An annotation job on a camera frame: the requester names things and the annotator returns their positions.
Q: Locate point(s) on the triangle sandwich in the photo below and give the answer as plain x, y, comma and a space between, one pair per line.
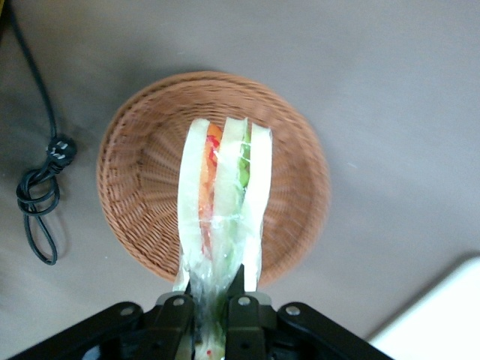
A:
228, 180

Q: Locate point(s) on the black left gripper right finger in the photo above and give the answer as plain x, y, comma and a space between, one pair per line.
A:
243, 330

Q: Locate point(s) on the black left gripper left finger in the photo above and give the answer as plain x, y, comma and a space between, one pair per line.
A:
176, 326

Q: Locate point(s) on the round brown wicker basket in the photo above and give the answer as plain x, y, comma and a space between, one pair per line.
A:
150, 168

